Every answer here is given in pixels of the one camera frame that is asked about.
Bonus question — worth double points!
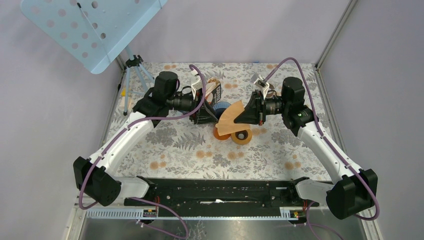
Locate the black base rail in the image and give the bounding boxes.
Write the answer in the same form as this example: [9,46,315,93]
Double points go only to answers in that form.
[144,178,310,219]

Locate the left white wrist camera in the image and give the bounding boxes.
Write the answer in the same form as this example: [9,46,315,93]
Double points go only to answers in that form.
[190,74,207,99]

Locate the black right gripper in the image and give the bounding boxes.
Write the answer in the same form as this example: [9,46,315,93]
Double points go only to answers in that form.
[234,90,290,126]

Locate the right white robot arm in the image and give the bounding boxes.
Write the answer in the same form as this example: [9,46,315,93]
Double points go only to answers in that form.
[234,77,379,220]

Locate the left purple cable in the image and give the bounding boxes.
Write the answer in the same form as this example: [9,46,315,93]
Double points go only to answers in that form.
[78,64,207,239]

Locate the clear glass carafe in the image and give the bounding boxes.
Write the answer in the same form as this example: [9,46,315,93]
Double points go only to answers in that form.
[266,83,277,98]

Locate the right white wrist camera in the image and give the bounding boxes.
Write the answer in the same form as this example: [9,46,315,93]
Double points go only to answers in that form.
[250,73,270,99]

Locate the light wooden dripper ring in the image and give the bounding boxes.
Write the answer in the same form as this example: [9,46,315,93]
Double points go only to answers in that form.
[230,129,253,146]

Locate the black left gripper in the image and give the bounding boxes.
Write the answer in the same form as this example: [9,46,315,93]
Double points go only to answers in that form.
[166,87,219,124]

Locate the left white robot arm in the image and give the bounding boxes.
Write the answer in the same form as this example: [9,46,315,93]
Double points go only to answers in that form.
[73,64,214,210]

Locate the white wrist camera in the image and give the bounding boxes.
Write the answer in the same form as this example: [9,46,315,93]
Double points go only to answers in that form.
[250,73,270,99]
[190,74,207,99]

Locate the blue glass dripper cone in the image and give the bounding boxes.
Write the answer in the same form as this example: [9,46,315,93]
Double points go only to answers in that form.
[212,101,231,115]

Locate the orange glass carafe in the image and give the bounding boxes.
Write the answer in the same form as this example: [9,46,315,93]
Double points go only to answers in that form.
[213,127,231,141]

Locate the orange coffee filter box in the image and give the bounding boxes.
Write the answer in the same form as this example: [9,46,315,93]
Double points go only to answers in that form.
[205,77,222,106]

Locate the light blue music stand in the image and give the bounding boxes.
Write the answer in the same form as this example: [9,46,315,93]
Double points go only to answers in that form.
[19,0,169,117]

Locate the floral tablecloth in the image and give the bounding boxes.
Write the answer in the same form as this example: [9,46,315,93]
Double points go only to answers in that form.
[112,62,331,181]

